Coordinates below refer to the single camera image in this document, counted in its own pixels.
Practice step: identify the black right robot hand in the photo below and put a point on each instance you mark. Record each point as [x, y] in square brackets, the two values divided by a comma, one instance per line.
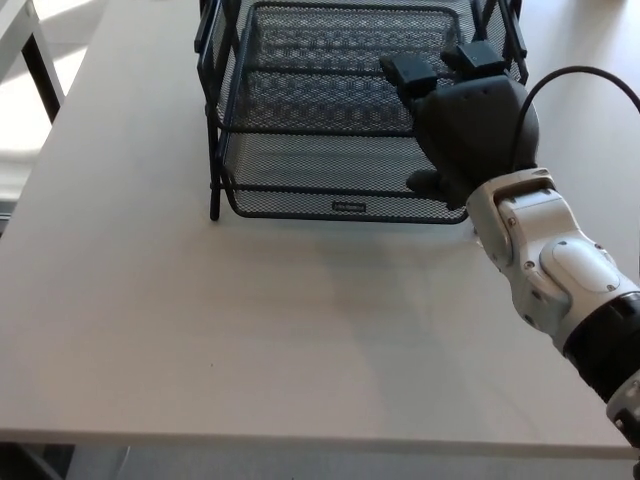
[475, 130]

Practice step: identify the silver desk leg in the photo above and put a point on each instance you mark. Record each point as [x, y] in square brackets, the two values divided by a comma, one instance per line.
[125, 462]

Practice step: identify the black metal organizer frame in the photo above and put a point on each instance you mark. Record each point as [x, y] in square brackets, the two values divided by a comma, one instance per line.
[215, 205]

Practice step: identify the black mesh tray with label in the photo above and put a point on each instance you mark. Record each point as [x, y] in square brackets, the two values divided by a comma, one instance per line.
[300, 205]

